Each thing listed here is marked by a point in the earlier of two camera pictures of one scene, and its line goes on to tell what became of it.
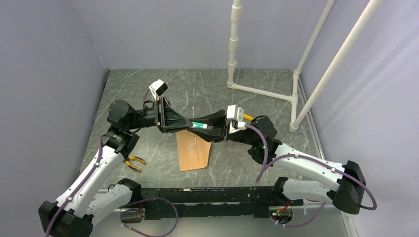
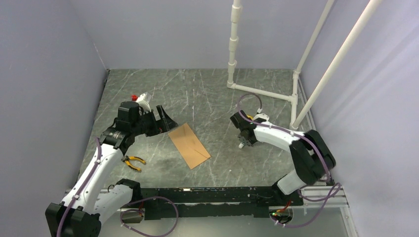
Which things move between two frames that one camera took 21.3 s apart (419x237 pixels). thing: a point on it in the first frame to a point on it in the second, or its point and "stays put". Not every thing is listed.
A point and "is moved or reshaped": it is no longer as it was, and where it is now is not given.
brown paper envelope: x=193 y=150 is moved or reshaped
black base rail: x=207 y=203 stays put
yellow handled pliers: x=134 y=158 stays put
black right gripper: x=218 y=119 to x=252 y=142
